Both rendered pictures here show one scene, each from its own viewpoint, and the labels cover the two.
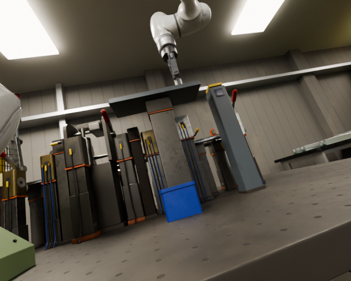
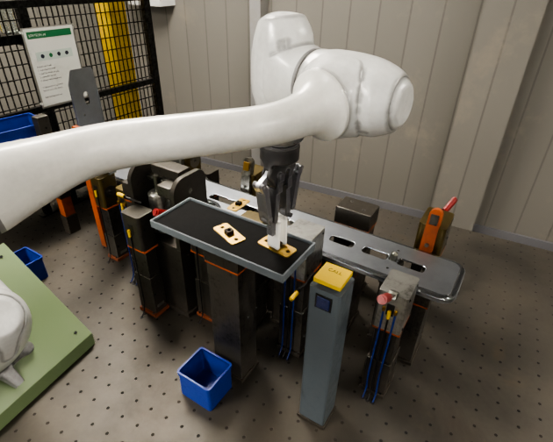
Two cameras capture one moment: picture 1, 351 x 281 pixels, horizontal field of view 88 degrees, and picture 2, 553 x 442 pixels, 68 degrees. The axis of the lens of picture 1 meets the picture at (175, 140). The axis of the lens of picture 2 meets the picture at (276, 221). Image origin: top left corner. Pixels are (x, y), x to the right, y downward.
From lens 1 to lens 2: 1.06 m
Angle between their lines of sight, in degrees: 60
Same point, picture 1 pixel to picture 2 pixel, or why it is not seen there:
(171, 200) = (185, 384)
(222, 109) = (314, 326)
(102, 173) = (172, 257)
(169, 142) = (224, 309)
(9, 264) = (68, 359)
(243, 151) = (316, 387)
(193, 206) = (203, 402)
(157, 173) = not seen: hidden behind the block
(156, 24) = (254, 75)
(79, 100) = not seen: outside the picture
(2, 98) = (3, 345)
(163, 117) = (224, 277)
